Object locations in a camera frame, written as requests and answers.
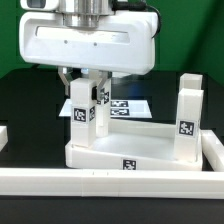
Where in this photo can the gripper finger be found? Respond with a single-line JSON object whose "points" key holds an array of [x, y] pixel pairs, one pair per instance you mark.
{"points": [[100, 77], [65, 76]]}

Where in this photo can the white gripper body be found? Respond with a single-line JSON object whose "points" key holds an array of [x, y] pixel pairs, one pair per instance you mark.
{"points": [[123, 42]]}

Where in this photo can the white desk top tray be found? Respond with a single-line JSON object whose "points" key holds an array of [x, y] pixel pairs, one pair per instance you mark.
{"points": [[133, 145]]}

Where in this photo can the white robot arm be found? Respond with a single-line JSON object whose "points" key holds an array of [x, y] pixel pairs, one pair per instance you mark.
{"points": [[87, 13]]}

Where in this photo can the tag sheet on table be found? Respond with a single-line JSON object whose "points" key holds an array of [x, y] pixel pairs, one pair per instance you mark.
{"points": [[130, 109]]}

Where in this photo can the white left fence piece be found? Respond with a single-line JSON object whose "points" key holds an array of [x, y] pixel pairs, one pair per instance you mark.
{"points": [[3, 137]]}

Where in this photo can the white front fence bar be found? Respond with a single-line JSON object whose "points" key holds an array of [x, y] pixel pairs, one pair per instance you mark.
{"points": [[111, 183]]}

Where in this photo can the white fence bar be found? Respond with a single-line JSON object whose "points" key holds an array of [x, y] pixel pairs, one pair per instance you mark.
{"points": [[111, 183], [213, 150]]}

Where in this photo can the white right fence bar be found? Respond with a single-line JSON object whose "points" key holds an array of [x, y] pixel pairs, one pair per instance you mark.
{"points": [[213, 150]]}

